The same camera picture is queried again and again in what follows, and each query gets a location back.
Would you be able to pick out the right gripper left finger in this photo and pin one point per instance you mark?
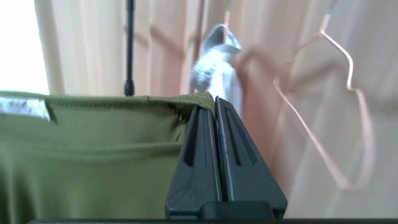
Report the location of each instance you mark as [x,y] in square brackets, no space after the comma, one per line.
[192,180]

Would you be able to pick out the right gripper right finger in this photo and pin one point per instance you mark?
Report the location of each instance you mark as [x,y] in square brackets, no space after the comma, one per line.
[252,183]

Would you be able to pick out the green printed garment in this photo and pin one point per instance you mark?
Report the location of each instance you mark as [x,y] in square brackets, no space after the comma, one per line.
[93,155]

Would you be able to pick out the pale grey shorts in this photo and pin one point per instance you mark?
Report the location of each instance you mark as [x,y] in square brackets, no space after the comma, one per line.
[217,68]

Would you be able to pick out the black clothes rack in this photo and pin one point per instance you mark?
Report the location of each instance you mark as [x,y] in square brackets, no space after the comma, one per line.
[129,46]

